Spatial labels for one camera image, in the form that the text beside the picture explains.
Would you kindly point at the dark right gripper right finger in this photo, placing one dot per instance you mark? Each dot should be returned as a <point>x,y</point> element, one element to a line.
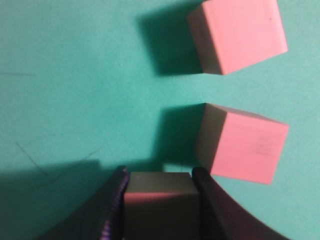
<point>222,218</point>

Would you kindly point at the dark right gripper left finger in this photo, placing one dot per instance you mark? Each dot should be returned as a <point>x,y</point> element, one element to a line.
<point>99,218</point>

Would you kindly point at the pink cube column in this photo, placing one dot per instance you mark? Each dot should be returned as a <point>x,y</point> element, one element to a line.
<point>230,35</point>
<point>239,144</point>
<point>161,206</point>

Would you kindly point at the green cloth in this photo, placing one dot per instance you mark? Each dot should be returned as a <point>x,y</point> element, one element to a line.
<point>89,85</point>

